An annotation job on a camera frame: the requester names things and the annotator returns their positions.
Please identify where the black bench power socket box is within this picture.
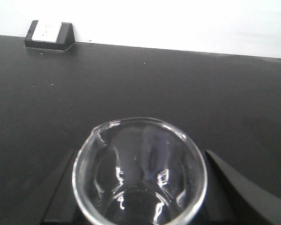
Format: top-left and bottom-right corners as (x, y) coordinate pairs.
(24, 20), (75, 51)

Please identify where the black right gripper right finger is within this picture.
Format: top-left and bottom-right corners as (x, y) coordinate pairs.
(205, 150), (281, 225)

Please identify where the small clear glass beaker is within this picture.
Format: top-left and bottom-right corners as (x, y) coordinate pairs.
(72, 117), (207, 225)

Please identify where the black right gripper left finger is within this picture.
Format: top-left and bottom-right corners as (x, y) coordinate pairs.
(42, 150), (82, 225)

